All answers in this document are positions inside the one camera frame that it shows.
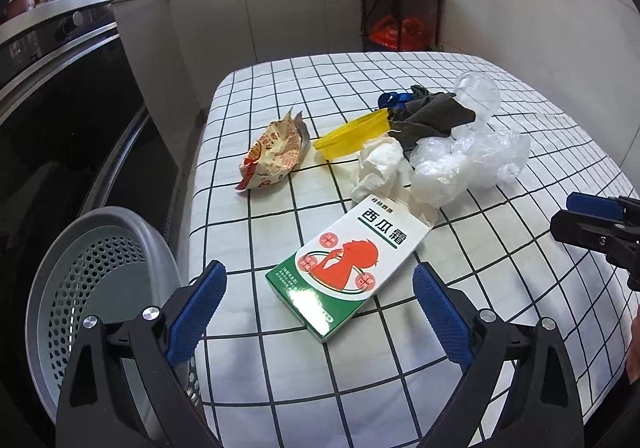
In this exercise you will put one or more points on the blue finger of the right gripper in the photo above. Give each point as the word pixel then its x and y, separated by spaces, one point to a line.
pixel 605 208

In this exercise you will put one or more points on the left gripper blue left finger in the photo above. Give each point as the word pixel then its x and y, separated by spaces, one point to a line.
pixel 189 310

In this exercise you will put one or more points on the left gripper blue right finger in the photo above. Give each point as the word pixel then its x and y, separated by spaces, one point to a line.
pixel 449 312

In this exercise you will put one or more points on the green white medicine box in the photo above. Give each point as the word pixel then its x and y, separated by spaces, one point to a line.
pixel 328 279

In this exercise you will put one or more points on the clear plastic bag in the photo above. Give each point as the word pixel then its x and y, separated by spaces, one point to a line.
pixel 443 168

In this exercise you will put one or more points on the grey perforated trash basket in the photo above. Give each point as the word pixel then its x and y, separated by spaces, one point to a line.
pixel 109 263

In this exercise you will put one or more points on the grey kitchen cabinets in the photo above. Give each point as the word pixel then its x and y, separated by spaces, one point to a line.
pixel 181 50

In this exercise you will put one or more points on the person's right hand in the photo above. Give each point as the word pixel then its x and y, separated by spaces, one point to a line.
pixel 633 355

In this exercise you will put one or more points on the clear plastic cup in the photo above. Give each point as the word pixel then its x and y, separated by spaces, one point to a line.
pixel 478 92

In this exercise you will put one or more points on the crumpled white tissue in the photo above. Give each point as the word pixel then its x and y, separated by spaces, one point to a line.
pixel 379 161

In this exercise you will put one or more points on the white black grid tablecloth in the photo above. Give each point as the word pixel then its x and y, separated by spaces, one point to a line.
pixel 383 378

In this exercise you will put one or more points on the dark grey rag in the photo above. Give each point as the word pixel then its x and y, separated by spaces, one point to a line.
pixel 419 113

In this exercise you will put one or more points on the crumpled red snack wrapper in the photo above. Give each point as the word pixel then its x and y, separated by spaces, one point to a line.
pixel 282 146

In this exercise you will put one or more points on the yellow plastic scoop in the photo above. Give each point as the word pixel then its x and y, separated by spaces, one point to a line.
pixel 350 137

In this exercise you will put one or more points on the black built-in oven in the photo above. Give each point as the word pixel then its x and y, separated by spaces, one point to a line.
pixel 75 135

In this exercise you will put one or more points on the orange plastic bag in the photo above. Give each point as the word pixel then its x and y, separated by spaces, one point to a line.
pixel 408 34

